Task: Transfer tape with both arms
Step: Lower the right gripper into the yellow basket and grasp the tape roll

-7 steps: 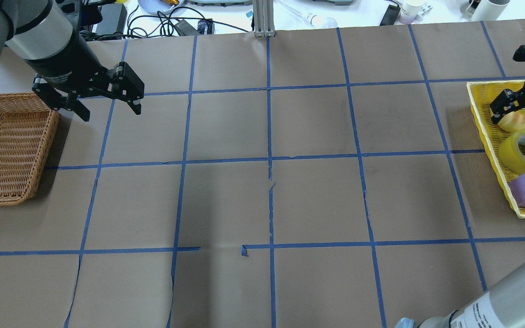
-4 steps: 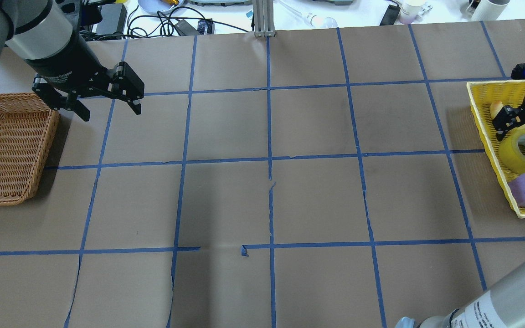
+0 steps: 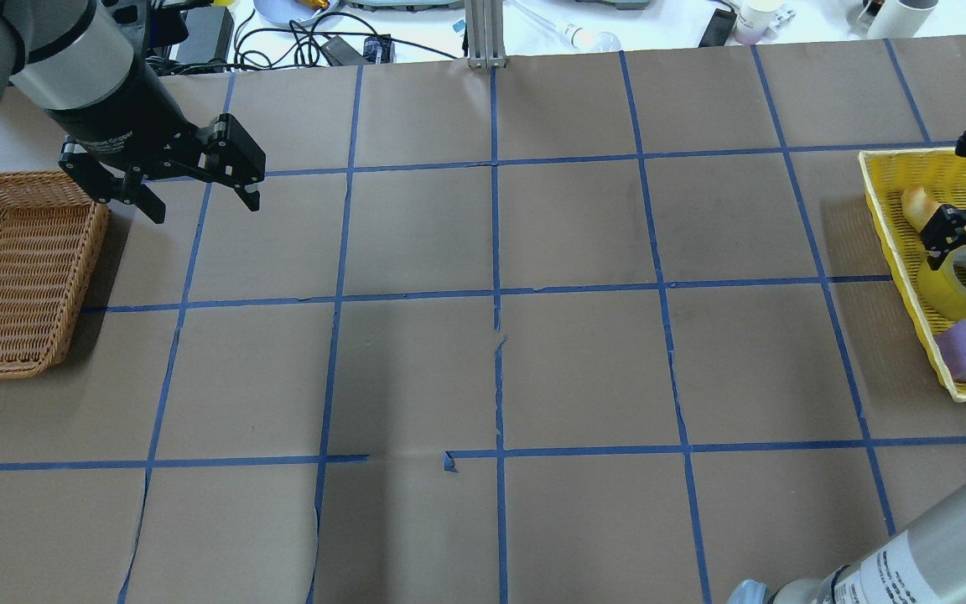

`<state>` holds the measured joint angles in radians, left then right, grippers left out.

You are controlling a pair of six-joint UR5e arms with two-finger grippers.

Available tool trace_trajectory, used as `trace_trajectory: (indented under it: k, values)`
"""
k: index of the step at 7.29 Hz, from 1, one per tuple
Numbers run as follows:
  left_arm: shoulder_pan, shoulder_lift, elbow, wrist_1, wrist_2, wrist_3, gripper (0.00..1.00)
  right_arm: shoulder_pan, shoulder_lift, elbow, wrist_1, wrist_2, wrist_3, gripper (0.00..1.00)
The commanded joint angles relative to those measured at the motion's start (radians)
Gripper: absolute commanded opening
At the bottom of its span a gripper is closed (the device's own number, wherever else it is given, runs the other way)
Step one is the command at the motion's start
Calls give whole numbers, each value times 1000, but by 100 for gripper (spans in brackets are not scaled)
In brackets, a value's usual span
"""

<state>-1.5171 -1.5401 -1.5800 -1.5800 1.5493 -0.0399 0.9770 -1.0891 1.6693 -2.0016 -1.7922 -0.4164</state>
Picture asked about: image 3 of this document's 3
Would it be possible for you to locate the yellow plastic basket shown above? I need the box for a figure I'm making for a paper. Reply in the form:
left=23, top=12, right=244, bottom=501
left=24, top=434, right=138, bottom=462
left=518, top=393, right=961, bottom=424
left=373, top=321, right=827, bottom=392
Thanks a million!
left=856, top=148, right=966, bottom=403

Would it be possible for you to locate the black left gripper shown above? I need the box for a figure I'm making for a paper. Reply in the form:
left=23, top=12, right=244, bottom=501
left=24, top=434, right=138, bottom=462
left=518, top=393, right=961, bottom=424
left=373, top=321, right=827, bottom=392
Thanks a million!
left=46, top=57, right=266, bottom=223

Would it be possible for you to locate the black power adapter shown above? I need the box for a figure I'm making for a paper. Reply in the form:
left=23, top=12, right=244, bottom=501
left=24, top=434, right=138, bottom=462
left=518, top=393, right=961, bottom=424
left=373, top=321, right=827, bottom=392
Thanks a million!
left=174, top=5, right=234, bottom=65

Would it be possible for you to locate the white paper cup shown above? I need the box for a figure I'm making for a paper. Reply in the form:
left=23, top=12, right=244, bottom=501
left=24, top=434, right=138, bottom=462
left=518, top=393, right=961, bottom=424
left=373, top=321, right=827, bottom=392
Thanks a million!
left=732, top=0, right=783, bottom=45

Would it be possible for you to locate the brown wicker basket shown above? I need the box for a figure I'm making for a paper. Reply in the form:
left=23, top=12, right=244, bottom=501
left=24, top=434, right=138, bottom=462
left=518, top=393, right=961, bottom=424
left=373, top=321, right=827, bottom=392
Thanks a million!
left=0, top=169, right=110, bottom=381

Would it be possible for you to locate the toy croissant bread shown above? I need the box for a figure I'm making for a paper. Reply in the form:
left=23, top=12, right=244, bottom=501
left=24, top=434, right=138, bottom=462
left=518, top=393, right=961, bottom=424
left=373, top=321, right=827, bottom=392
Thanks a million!
left=901, top=186, right=958, bottom=237

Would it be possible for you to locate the blue plate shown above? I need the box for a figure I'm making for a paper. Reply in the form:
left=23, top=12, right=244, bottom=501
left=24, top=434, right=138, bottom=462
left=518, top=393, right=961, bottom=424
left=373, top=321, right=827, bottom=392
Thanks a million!
left=252, top=0, right=342, bottom=29

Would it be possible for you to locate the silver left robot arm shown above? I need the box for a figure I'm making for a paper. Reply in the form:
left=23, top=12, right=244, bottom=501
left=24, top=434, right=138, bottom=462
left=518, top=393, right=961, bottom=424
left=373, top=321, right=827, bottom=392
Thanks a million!
left=0, top=1, right=266, bottom=223

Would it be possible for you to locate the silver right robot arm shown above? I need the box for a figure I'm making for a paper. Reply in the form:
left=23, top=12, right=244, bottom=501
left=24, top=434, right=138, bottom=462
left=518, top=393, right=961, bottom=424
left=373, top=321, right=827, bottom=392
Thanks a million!
left=729, top=131, right=966, bottom=603

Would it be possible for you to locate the brass cylinder part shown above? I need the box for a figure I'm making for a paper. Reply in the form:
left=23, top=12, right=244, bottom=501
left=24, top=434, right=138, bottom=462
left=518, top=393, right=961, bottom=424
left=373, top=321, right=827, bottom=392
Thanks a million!
left=296, top=0, right=332, bottom=12

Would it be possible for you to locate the white light bulb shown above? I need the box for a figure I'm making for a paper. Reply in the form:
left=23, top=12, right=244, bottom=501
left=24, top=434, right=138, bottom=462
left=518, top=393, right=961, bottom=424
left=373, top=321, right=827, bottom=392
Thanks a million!
left=561, top=23, right=622, bottom=53

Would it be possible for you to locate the aluminium frame post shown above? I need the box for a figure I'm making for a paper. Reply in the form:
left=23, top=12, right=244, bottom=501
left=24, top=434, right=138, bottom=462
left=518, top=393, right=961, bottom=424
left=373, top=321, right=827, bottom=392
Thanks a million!
left=463, top=0, right=507, bottom=70

